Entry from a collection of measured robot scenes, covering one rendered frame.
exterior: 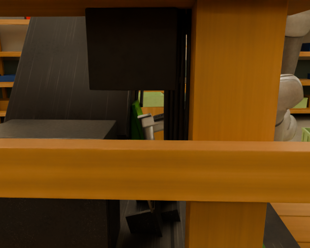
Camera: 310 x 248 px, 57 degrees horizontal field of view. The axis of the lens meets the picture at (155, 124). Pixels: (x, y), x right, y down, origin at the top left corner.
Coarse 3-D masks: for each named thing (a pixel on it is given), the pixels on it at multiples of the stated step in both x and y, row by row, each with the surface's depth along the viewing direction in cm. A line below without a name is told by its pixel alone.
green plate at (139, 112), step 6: (138, 102) 92; (132, 108) 84; (138, 108) 89; (132, 114) 86; (138, 114) 86; (132, 120) 86; (138, 120) 85; (132, 126) 87; (138, 126) 85; (132, 132) 87; (138, 132) 87; (132, 138) 88; (138, 138) 88
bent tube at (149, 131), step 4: (140, 116) 83; (144, 116) 82; (148, 116) 82; (140, 120) 84; (144, 128) 82; (148, 128) 81; (152, 128) 82; (144, 132) 81; (148, 132) 81; (152, 132) 81; (144, 136) 81; (148, 136) 80; (152, 136) 80
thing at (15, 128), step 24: (24, 120) 79; (48, 120) 79; (72, 120) 79; (96, 120) 79; (0, 216) 68; (24, 216) 67; (48, 216) 67; (72, 216) 67; (96, 216) 67; (0, 240) 69; (24, 240) 69; (48, 240) 69; (72, 240) 68; (96, 240) 68
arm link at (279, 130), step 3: (282, 123) 83; (276, 126) 82; (279, 126) 83; (282, 126) 84; (276, 129) 83; (279, 129) 83; (282, 129) 85; (276, 132) 83; (279, 132) 84; (282, 132) 85; (276, 135) 84; (279, 135) 85; (282, 135) 86; (276, 138) 85; (279, 138) 86; (282, 138) 88; (279, 141) 87
